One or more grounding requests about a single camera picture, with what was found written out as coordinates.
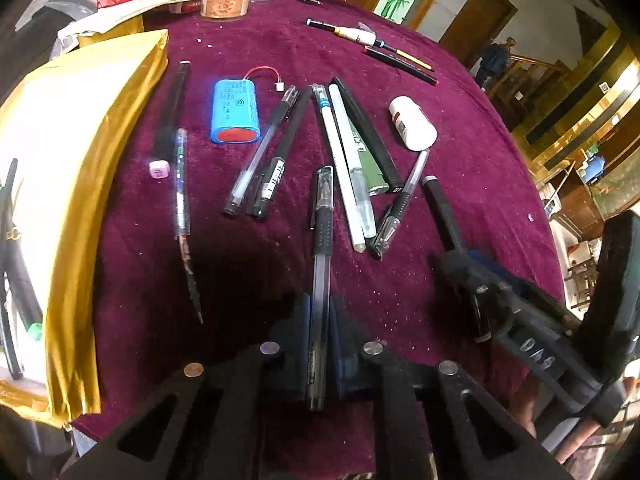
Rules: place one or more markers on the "clear pen black grip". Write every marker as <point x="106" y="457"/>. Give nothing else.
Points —
<point x="393" y="216"/>

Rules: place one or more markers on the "black sofa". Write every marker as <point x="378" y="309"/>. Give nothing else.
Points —
<point x="31" y="46"/>

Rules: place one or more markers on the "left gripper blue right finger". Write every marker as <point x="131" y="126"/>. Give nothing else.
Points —
<point x="343" y="347"/>

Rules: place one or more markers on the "thin glitter pen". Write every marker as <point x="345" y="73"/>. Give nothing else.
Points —
<point x="183" y="220"/>

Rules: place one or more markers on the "black marker pink cap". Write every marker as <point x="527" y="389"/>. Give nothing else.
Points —
<point x="164" y="137"/>

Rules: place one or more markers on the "person in dark jacket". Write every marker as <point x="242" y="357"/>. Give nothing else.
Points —
<point x="493" y="60"/>

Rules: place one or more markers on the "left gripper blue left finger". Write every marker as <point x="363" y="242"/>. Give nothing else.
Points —
<point x="298" y="347"/>

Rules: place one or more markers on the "gold tray box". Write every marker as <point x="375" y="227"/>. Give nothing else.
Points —
<point x="66" y="125"/>

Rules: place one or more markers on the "black marker grey barrel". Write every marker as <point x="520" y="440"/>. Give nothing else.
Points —
<point x="455" y="263"/>

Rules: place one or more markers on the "clear black gel pen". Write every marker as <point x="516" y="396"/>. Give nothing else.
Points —
<point x="321" y="288"/>

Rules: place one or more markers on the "black pen red tip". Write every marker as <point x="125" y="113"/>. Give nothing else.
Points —
<point x="400" y="65"/>

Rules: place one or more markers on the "white pen blue band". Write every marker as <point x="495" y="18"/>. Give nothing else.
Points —
<point x="352" y="217"/>

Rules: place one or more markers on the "brown wooden door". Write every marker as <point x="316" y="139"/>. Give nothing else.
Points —
<point x="476" y="25"/>

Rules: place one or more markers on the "white paper stack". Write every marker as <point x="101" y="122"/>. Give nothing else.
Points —
<point x="104" y="20"/>

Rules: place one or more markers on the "blue battery pack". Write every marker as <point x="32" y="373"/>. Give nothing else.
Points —
<point x="234" y="112"/>

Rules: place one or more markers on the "clear white brush pen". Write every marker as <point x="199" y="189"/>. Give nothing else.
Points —
<point x="356" y="174"/>

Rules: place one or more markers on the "black marker green caps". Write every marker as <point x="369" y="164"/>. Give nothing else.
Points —
<point x="15" y="278"/>

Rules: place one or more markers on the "white orange brush pen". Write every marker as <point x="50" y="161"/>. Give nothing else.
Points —
<point x="366" y="38"/>

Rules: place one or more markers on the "white pill bottle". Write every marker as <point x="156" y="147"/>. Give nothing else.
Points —
<point x="414" y="128"/>

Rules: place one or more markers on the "black barcode pen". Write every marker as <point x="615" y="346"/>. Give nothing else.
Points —
<point x="271" y="176"/>

